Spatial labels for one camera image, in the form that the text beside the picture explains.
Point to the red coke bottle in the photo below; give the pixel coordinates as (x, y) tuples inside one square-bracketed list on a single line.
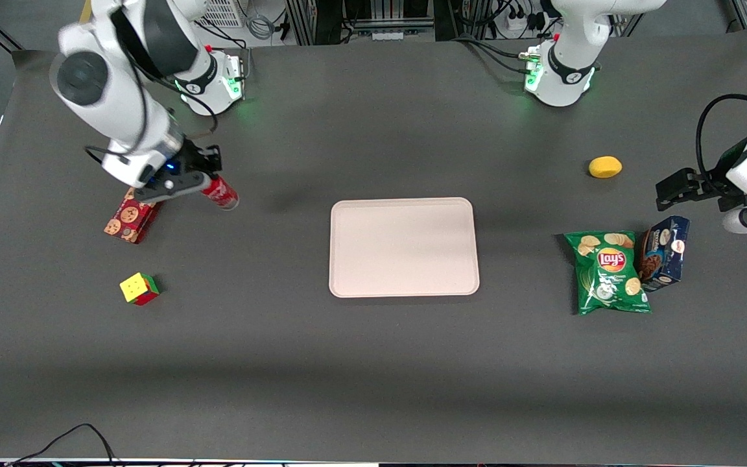
[(223, 194)]

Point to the white perforated box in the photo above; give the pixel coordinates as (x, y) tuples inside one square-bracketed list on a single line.
[(224, 11)]

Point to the black equipment rack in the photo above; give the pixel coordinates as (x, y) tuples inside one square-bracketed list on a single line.
[(321, 19)]

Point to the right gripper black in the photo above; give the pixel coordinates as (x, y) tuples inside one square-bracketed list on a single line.
[(197, 161)]

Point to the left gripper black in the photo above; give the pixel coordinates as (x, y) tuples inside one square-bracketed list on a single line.
[(712, 186)]

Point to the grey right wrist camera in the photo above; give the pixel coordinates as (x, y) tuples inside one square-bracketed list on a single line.
[(169, 187)]

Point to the white power strip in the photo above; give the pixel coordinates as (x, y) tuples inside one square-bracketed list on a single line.
[(522, 21)]

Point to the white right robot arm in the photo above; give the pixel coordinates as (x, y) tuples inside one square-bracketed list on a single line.
[(107, 97)]

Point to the yellow floor tape strip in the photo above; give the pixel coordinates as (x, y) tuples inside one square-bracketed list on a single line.
[(85, 10)]

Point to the pale pink plastic tray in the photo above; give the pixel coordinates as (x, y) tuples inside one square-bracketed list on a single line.
[(404, 248)]

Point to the colourful puzzle cube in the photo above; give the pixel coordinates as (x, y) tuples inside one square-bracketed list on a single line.
[(139, 288)]

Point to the blue cookie box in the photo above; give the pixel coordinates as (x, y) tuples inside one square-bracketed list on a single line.
[(665, 253)]

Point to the green Lays chips bag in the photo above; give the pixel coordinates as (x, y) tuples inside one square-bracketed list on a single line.
[(609, 275)]

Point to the yellow lemon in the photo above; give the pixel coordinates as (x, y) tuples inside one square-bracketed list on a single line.
[(605, 167)]

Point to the red cookie box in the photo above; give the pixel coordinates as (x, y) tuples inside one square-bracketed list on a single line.
[(128, 222)]

